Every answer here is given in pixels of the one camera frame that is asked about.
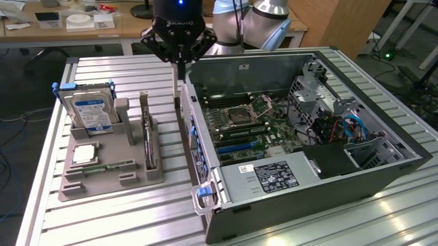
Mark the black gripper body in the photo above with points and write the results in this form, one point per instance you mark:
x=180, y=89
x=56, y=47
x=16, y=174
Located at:
x=178, y=15

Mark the green graphics card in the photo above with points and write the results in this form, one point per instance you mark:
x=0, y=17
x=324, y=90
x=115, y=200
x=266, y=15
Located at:
x=150, y=143

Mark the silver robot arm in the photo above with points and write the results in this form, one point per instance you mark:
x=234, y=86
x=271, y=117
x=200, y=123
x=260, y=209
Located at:
x=239, y=23

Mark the wooden desk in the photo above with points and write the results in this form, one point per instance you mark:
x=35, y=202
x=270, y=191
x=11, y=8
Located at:
x=136, y=25

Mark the black round lamp base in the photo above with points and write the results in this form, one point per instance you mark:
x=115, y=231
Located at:
x=142, y=11

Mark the black office chair base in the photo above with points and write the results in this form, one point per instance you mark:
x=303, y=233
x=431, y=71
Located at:
x=97, y=47

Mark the white square box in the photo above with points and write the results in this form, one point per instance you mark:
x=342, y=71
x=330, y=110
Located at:
x=103, y=23

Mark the red packet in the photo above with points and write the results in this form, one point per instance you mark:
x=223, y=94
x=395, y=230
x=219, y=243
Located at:
x=107, y=8

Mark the black RAM slot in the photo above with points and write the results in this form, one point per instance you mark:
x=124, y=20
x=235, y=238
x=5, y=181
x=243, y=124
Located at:
x=246, y=137
x=239, y=124
x=226, y=95
x=227, y=101
x=226, y=98

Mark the white round box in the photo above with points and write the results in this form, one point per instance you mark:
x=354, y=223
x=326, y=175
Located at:
x=80, y=23

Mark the silver socket cover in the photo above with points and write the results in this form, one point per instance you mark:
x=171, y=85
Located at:
x=262, y=105

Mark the white mug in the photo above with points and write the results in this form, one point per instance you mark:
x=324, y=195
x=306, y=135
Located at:
x=64, y=2

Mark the CPU socket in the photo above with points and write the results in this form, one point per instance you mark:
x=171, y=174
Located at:
x=239, y=116

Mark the black and white box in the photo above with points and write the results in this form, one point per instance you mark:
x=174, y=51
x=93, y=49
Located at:
x=48, y=23

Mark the hard disk in blue caddy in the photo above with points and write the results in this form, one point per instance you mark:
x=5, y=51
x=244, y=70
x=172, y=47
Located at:
x=88, y=115

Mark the grey cup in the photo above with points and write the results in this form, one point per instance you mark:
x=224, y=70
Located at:
x=49, y=3

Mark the silver drive cage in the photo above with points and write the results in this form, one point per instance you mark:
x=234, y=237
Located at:
x=307, y=97

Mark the installed RAM stick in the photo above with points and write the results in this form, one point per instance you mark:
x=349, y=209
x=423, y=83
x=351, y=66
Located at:
x=244, y=131

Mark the white paper label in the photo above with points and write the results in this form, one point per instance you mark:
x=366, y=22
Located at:
x=16, y=26

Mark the wooden cabinet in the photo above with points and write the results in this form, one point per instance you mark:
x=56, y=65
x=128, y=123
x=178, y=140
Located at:
x=342, y=20

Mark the black expansion slot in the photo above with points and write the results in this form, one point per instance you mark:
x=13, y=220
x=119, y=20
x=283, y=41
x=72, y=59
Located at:
x=232, y=141

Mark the green motherboard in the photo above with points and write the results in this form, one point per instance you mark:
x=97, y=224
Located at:
x=280, y=133

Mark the blue expansion slot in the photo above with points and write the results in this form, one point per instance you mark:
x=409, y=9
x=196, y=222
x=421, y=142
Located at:
x=235, y=148

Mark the crumpled papers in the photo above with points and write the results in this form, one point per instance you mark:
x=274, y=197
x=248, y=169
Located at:
x=9, y=11

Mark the silver CPU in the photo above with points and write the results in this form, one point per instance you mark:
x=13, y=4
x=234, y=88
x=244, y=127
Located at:
x=83, y=155

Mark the white socket box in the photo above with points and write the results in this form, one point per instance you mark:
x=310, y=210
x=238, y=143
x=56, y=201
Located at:
x=371, y=46

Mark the green RAM stick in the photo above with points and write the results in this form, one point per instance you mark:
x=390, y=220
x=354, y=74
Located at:
x=103, y=167

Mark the green indicator light device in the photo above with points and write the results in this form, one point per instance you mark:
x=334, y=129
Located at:
x=387, y=55

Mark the grey parts rack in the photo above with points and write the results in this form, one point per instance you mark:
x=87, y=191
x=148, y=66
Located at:
x=110, y=184

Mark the silver power supply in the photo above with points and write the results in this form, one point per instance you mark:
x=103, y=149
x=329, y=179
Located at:
x=239, y=187

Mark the black plastic cover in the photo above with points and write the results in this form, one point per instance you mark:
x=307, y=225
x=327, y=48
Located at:
x=331, y=159

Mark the black floor equipment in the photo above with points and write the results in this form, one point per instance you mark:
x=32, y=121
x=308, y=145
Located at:
x=423, y=87

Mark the black open PC case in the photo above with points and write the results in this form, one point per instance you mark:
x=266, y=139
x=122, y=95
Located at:
x=307, y=205

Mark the white table frame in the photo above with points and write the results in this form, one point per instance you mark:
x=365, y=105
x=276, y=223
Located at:
x=405, y=25

